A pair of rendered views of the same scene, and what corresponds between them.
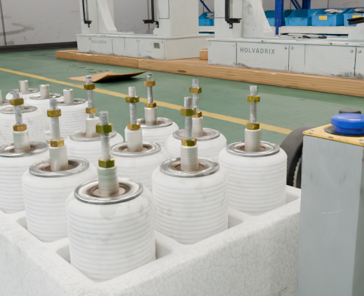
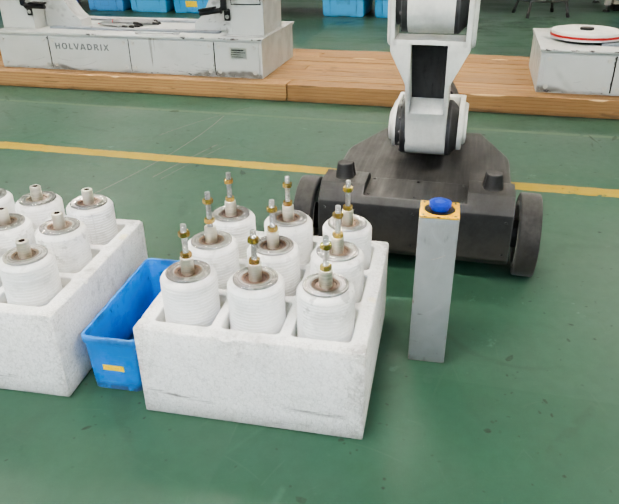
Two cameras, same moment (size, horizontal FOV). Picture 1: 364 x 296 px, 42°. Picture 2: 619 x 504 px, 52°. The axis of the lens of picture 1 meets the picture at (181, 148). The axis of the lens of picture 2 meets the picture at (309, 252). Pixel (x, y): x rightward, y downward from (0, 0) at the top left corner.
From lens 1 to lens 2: 0.75 m
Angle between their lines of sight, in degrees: 37
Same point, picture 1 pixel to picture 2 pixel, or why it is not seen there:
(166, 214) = not seen: hidden behind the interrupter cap
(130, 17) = not seen: outside the picture
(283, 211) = (378, 260)
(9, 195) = (198, 312)
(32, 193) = (257, 303)
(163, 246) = not seen: hidden behind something
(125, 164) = (284, 260)
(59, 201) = (276, 302)
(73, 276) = (331, 344)
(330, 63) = (185, 61)
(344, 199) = (446, 249)
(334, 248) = (440, 276)
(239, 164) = (352, 238)
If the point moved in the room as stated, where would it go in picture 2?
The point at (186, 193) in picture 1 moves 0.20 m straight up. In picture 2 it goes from (353, 270) to (356, 161)
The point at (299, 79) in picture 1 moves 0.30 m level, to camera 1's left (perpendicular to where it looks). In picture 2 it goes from (153, 82) to (93, 92)
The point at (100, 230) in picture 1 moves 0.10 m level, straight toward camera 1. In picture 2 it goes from (342, 311) to (395, 334)
